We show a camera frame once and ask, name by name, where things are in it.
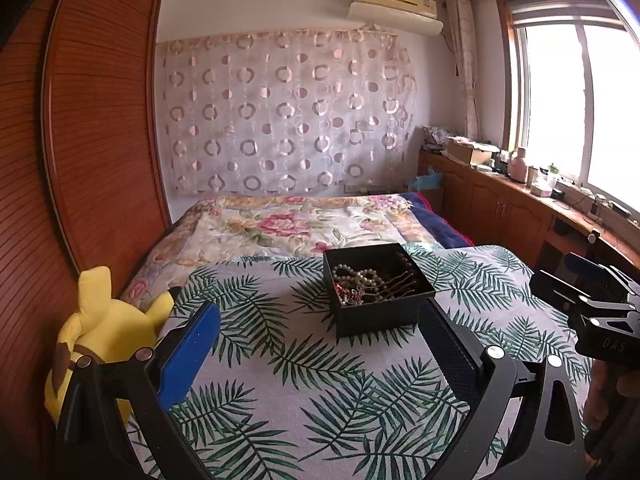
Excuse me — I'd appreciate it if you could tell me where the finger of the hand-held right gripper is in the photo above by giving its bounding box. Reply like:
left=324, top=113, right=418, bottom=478
left=564, top=252, right=640, bottom=302
left=529, top=270, right=601, bottom=319

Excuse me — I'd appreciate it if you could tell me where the floral quilt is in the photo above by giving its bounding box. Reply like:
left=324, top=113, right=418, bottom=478
left=120, top=192, right=447, bottom=307

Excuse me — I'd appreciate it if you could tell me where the white pearl necklace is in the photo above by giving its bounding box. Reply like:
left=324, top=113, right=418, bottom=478
left=330, top=262, right=387, bottom=292

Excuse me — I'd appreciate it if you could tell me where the brown wooden bead bracelet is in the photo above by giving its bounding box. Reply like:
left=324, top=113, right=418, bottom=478
left=384, top=252, right=422, bottom=297

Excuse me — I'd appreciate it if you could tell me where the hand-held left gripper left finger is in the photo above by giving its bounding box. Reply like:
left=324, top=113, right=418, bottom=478
left=54, top=301, right=222, bottom=480

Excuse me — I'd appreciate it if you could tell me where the black cardboard box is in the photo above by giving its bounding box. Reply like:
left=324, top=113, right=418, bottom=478
left=322, top=242, right=437, bottom=339

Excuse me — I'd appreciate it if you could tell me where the light blue tissue bag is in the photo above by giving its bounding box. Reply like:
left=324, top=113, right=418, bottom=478
left=417, top=168, right=445, bottom=191

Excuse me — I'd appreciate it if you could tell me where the patterned cloth bundle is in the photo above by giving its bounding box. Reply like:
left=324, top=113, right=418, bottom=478
left=421, top=125, right=459, bottom=151

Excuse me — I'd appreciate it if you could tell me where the red coral bead bracelet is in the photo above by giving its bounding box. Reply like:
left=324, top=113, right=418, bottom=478
left=333, top=282, right=362, bottom=307

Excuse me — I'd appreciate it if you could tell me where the green leaf print blanket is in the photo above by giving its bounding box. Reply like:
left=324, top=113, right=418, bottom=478
left=127, top=242, right=597, bottom=480

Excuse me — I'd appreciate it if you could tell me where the navy blue blanket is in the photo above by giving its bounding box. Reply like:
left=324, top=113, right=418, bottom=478
left=400, top=191, right=476, bottom=249

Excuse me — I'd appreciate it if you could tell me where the silver white tassel jewelry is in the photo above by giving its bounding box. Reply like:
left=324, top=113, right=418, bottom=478
left=345, top=288, right=382, bottom=307

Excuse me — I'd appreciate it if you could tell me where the yellow plush toy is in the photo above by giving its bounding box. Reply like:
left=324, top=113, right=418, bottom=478
left=44, top=266, right=176, bottom=424

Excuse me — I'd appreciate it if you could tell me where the open cardboard box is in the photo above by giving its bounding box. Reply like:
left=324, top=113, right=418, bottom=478
left=446, top=137, right=501, bottom=169

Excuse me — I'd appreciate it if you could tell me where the window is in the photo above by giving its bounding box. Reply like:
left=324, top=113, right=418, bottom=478
left=497, top=0, right=640, bottom=212

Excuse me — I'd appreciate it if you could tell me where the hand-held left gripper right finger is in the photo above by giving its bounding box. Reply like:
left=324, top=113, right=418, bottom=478
left=417, top=299, right=586, bottom=480

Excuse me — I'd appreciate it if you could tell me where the person's right hand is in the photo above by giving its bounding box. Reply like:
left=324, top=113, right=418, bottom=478
left=584, top=359, right=622, bottom=432

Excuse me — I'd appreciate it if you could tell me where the narrow beige window curtain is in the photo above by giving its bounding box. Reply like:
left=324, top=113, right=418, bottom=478
left=446, top=0, right=482, bottom=142

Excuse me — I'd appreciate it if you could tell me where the white power strip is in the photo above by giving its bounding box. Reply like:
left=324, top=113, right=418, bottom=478
left=556, top=180, right=632, bottom=217

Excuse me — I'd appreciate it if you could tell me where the brown wooden cabinet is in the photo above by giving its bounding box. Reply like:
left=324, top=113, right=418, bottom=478
left=417, top=150, right=640, bottom=283

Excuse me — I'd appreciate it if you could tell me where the sheer circle pattern curtain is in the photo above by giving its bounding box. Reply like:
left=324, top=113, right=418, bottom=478
left=155, top=30, right=419, bottom=197

